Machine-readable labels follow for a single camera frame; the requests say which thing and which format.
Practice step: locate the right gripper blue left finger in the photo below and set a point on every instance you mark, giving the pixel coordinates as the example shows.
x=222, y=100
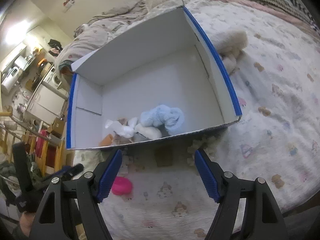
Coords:
x=106, y=173

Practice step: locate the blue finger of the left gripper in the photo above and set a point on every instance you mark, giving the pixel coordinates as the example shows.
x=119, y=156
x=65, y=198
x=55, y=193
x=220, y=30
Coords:
x=66, y=173

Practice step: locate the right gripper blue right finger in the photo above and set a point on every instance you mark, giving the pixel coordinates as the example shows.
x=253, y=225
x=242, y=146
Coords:
x=208, y=179

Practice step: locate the pink plush item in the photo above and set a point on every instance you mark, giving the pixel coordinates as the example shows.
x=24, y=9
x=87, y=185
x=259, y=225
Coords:
x=121, y=186

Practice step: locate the white sock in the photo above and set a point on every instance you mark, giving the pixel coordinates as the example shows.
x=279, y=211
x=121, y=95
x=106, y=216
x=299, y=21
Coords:
x=123, y=130

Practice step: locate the cream plush piece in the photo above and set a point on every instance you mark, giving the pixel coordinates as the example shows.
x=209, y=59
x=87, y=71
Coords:
x=150, y=132

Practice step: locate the light blue fluffy scrunchie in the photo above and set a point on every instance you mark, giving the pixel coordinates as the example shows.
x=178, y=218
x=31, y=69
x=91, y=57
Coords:
x=171, y=118

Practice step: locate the beige lace scrunchie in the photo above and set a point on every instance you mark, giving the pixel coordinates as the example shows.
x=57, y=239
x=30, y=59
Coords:
x=119, y=140

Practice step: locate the cream ruffled scrunchie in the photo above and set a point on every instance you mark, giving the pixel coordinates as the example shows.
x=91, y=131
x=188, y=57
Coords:
x=208, y=144

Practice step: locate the person left hand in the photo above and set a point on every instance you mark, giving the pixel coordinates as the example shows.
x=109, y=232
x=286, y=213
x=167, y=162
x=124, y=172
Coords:
x=26, y=222

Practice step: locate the yellow wooden rack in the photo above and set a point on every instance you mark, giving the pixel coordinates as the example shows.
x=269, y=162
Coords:
x=47, y=149

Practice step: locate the brown cardboard box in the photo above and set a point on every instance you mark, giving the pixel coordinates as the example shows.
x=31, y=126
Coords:
x=57, y=128

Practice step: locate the printed white bedsheet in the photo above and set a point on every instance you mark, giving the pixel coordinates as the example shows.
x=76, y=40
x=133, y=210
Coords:
x=277, y=83

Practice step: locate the white kitchen cabinet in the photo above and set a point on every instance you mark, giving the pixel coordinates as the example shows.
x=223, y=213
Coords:
x=45, y=104

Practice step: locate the white washing machine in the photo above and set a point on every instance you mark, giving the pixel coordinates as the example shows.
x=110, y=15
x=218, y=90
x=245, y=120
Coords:
x=52, y=79

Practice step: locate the white water heater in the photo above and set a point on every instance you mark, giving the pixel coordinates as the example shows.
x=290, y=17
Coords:
x=10, y=80

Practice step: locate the blue white cardboard box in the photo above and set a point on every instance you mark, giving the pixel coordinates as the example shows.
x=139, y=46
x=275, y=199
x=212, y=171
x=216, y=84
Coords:
x=166, y=60

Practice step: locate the checkered grey quilt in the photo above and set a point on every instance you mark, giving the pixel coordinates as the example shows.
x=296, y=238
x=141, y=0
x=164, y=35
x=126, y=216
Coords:
x=101, y=29

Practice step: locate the cream fluffy blanket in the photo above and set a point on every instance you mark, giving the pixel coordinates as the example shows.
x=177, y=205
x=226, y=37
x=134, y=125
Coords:
x=228, y=45

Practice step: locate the patterned knit blanket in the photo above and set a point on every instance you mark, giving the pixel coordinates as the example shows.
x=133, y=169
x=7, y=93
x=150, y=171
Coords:
x=292, y=8

